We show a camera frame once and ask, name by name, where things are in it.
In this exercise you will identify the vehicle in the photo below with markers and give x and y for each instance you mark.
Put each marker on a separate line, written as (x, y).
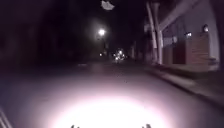
(118, 56)

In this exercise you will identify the dark asphalt road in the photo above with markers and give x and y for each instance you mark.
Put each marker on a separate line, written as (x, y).
(100, 83)

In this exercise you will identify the street lamp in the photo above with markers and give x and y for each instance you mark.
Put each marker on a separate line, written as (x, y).
(101, 32)

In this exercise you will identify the pale leaning pole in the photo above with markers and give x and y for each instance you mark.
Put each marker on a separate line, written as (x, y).
(159, 46)

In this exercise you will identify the robot's own part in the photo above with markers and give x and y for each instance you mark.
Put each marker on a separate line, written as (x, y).
(74, 126)
(147, 126)

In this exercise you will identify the raised concrete pavement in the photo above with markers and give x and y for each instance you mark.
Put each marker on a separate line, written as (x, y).
(187, 83)

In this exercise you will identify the building with brick wall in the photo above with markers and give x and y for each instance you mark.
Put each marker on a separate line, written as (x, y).
(197, 50)

